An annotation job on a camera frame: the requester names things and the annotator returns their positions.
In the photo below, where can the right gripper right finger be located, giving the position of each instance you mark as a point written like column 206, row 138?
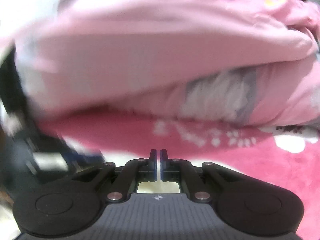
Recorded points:
column 245, row 203

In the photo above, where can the pink floral bed sheet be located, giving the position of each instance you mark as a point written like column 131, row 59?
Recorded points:
column 284, row 156

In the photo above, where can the white knit sweater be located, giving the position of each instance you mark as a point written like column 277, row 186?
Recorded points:
column 158, row 187

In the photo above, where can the pink floral duvet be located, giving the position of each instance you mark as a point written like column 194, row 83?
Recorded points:
column 249, row 62

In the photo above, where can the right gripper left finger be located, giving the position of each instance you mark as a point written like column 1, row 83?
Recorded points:
column 71, row 204

